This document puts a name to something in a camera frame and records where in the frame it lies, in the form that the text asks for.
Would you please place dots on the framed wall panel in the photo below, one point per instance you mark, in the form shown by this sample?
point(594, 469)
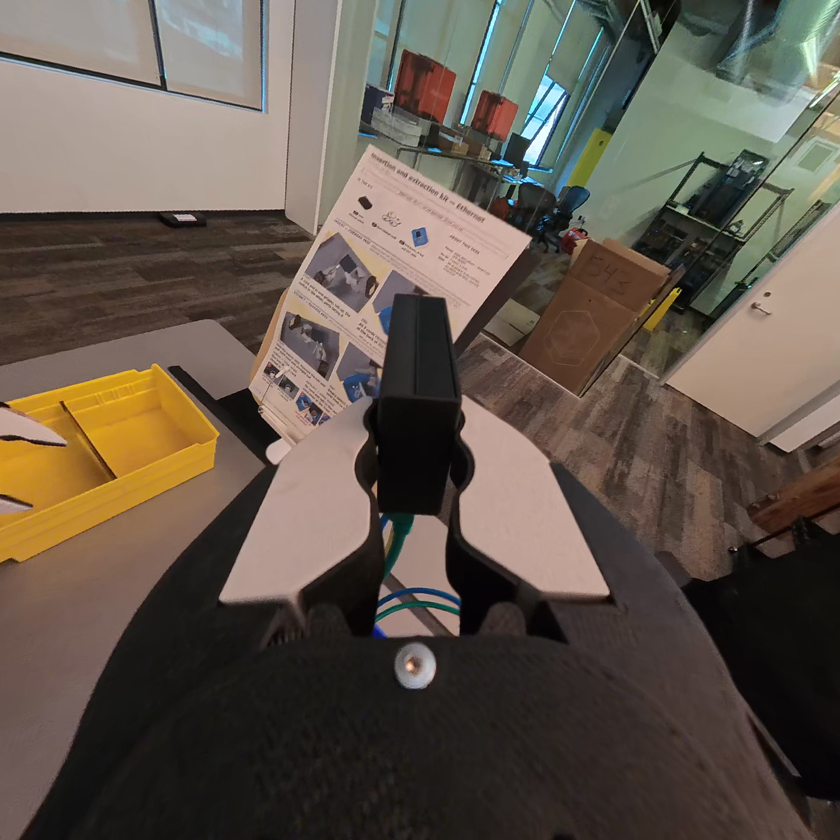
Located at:
point(131, 39)

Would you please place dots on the wooden instruction board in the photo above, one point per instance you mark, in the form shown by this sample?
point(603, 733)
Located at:
point(407, 249)

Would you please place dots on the wooden bench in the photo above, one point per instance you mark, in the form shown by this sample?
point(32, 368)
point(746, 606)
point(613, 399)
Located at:
point(794, 492)

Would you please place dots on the blue office chair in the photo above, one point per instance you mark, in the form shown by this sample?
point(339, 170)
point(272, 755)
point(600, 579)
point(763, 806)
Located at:
point(571, 203)

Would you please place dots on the large orange 3D printer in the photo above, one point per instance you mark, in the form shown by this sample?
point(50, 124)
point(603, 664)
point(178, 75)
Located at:
point(426, 85)

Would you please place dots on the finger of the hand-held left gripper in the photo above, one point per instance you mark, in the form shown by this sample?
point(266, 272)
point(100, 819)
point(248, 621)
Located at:
point(19, 420)
point(8, 505)

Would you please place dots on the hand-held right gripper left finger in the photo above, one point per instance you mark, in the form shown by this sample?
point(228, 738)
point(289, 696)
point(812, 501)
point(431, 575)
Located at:
point(308, 512)

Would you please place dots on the cardboard box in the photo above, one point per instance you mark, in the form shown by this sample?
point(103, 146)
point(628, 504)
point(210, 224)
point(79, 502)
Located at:
point(590, 315)

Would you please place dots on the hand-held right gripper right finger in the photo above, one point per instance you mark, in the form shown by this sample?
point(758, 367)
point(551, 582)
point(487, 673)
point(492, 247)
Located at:
point(531, 518)

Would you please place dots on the metal table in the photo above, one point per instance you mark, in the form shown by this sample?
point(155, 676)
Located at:
point(426, 149)

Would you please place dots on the black office chair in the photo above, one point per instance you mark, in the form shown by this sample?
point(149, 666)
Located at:
point(535, 210)

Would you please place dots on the black floor device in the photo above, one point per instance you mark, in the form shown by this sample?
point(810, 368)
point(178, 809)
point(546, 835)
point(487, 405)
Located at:
point(182, 220)

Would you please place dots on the yellow pillar guard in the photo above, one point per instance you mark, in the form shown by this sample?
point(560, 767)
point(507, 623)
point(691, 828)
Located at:
point(590, 157)

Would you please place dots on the yellow plastic bin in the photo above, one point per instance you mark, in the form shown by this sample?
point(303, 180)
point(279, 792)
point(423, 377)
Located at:
point(131, 426)

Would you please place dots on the dark cloth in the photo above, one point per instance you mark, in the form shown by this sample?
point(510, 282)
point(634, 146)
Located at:
point(774, 656)

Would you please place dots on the white door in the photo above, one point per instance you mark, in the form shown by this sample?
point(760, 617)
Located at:
point(754, 328)

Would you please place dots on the small orange 3D printer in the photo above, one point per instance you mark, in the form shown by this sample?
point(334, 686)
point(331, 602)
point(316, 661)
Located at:
point(495, 115)

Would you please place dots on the black ethernet switch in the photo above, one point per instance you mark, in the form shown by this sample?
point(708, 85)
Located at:
point(420, 407)

